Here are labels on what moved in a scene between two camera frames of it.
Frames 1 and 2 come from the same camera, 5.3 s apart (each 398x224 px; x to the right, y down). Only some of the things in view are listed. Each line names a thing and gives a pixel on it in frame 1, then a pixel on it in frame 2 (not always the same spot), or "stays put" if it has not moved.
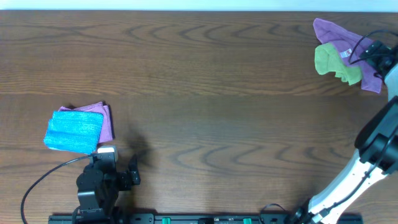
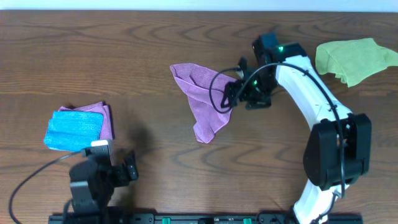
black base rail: (193, 219) stays put
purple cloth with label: (349, 46) -> (204, 89)
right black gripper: (374, 57) -> (265, 102)
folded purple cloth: (106, 132) stays put
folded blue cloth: (74, 131) stays put
